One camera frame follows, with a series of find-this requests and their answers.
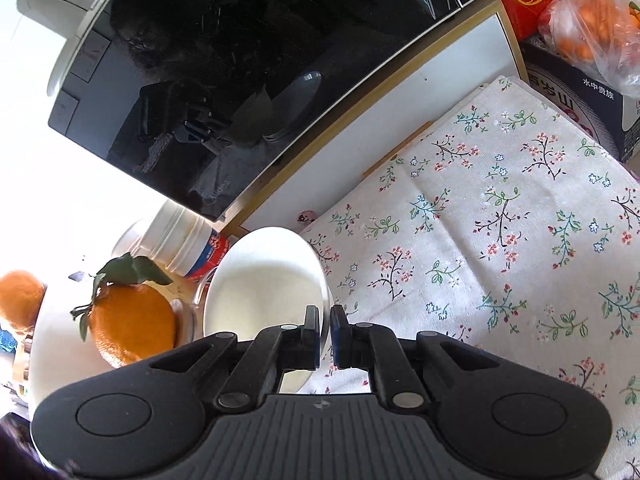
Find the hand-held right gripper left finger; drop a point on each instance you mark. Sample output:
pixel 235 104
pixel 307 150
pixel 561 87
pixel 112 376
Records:
pixel 314 332

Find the white plastic jar red label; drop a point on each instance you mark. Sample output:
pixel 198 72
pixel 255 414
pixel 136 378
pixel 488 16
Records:
pixel 185 240

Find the floral printed tablecloth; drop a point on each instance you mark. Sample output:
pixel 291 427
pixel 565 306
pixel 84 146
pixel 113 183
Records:
pixel 490 240

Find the orange with green leaf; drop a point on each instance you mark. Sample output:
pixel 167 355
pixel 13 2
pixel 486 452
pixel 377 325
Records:
pixel 132 325

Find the dark printed cardboard box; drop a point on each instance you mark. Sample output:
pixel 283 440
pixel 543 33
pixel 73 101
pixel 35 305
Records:
pixel 575 95

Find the white bowl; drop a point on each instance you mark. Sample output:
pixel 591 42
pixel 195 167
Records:
pixel 260 285

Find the clear glass cup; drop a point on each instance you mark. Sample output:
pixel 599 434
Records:
pixel 189 312

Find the pink sticker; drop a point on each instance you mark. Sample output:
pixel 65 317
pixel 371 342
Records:
pixel 305 218

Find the black glass microwave oven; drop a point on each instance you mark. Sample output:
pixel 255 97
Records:
pixel 240 60

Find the plastic bag of oranges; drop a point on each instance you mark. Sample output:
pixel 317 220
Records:
pixel 595 30

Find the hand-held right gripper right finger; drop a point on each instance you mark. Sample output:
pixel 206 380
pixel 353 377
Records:
pixel 340 336

